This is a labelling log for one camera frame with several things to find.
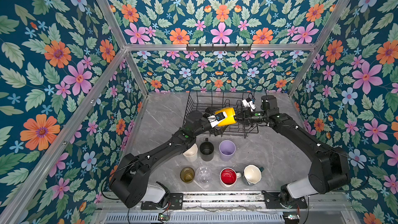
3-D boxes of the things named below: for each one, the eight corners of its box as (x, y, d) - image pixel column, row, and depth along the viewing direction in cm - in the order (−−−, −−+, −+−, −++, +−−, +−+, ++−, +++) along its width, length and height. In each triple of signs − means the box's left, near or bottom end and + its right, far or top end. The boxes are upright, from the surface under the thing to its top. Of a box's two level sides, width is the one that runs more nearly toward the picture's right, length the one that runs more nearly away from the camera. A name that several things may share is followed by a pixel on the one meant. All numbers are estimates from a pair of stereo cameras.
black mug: (200, 161, 88) (199, 154, 81) (201, 145, 94) (200, 138, 87) (213, 160, 88) (213, 154, 81) (213, 145, 94) (213, 138, 87)
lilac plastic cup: (223, 165, 87) (224, 156, 76) (217, 152, 92) (218, 142, 81) (235, 160, 89) (238, 150, 78) (228, 148, 94) (231, 137, 83)
